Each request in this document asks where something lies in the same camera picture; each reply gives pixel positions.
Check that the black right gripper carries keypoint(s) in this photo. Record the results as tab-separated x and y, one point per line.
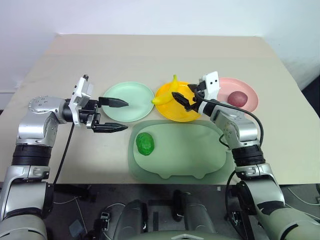
199	106

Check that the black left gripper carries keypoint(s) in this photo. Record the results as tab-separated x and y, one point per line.
90	112

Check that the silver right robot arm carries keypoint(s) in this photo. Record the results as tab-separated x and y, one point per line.
246	132

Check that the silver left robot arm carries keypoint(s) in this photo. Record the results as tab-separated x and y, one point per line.
35	125

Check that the yellow round plate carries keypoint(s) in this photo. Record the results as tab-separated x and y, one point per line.
172	111

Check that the mint green round plate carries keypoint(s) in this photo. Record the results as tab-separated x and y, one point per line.
136	110

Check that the pink round plate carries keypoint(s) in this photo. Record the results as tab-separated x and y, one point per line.
240	85

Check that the yellow toy banana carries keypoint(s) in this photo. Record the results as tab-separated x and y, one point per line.
166	96

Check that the green toy vegetable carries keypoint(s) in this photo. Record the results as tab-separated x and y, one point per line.
145	143

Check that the dark red round fruit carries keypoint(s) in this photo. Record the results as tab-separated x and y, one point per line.
237	98

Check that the pale green shaped tray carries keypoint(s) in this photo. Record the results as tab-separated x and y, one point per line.
182	150

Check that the dark grey rounded shape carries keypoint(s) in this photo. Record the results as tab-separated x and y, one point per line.
198	215
132	217

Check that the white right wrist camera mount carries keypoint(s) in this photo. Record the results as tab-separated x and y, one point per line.
212	83

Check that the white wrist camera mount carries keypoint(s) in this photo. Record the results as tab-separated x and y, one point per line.
212	83
81	96

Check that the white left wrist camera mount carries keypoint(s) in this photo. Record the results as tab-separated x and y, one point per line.
81	96

